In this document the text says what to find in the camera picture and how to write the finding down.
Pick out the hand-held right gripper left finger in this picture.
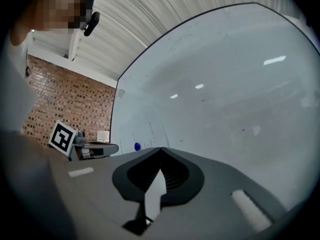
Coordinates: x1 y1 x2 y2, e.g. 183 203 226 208
47 147 163 240

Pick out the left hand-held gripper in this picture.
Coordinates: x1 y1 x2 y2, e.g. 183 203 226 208
48 119 120 162

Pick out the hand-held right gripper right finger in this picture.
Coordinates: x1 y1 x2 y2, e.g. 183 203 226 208
139 147 290 240

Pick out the large white whiteboard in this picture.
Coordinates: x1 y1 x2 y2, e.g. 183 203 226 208
109 1 320 210

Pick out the person's white shirt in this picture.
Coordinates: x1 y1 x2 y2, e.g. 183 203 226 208
0 31 36 137

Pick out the person's head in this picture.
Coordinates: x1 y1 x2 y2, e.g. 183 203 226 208
9 0 97 47

